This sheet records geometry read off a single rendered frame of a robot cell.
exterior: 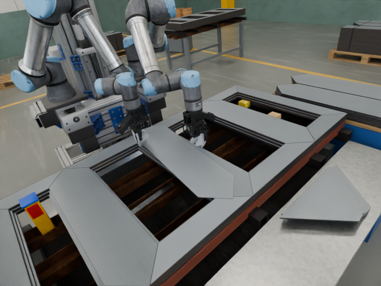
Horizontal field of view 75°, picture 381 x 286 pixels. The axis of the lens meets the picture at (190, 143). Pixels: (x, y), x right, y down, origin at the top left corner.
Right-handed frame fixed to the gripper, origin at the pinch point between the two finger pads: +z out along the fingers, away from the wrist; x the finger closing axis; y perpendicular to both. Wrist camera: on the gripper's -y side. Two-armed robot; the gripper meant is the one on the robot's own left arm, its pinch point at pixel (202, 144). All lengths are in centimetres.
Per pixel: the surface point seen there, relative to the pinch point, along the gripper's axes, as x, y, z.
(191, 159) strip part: 4.1, 10.6, 0.7
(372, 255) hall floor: 71, -65, 86
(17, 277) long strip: 7, 82, 0
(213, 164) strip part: 14.1, 6.8, 0.7
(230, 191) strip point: 29.8, 14.0, 0.5
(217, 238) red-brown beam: 36.9, 28.6, 6.6
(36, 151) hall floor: -245, 57, 86
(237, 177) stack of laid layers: 26.8, 6.1, 0.8
